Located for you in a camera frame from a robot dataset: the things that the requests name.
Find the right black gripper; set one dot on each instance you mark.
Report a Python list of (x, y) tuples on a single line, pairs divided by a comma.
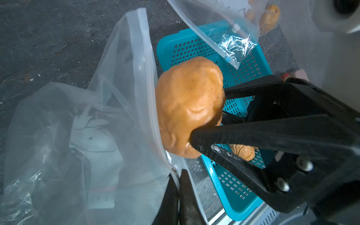
[(309, 150)]

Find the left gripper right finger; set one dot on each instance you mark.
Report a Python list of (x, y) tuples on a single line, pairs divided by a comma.
[(189, 212)]

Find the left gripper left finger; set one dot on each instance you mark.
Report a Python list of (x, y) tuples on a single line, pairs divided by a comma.
[(168, 211)]

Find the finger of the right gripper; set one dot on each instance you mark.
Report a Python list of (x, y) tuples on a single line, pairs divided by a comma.
[(267, 87)]

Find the potato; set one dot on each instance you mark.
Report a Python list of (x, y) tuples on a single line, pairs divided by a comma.
[(245, 152), (188, 96), (265, 14)]

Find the clear plastic bag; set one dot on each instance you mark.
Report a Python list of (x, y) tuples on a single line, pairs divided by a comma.
[(231, 28), (92, 156)]

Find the checkered beige cloth item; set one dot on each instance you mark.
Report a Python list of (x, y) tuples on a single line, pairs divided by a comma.
[(301, 74)]

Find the metal base rail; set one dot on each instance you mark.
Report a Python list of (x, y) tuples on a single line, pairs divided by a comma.
[(262, 215)]

